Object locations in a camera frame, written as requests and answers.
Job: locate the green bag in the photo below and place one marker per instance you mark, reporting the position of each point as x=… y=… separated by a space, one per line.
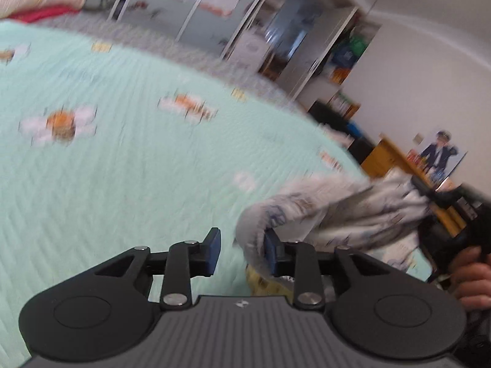
x=356 y=43

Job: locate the black armchair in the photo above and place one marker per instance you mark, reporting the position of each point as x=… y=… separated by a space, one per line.
x=364 y=147

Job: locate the blue bag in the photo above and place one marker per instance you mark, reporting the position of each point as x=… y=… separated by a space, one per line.
x=343 y=55

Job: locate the wooden desk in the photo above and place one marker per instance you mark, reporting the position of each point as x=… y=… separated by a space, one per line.
x=378 y=157

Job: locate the green bee-print quilt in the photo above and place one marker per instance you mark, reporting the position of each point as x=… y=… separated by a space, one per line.
x=115 y=161

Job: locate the beige wall switch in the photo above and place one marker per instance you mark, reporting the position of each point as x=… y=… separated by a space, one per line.
x=418 y=137

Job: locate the person's right hand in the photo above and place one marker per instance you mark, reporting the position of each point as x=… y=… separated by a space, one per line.
x=473 y=280

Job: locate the red cloth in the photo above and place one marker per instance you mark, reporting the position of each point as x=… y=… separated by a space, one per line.
x=42 y=13

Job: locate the sliding-door wardrobe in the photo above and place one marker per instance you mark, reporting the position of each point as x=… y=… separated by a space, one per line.
x=161 y=11

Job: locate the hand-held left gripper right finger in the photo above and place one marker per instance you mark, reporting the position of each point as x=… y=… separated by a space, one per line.
x=271 y=255

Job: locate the white door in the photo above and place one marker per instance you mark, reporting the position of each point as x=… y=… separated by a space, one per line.
x=326 y=46

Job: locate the white crumpled cloth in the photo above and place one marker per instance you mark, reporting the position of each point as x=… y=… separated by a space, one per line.
x=337 y=134

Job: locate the white letter-print pajama pants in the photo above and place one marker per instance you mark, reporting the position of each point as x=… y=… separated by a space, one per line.
x=345 y=214

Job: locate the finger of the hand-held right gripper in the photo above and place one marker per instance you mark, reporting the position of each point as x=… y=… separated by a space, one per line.
x=441 y=198

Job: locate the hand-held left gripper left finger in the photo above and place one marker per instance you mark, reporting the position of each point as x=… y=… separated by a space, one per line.
x=214 y=253

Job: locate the green and white carton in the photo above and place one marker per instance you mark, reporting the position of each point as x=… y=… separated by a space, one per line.
x=339 y=103

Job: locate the uniformed figure portrait board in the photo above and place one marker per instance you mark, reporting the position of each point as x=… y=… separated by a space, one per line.
x=437 y=153

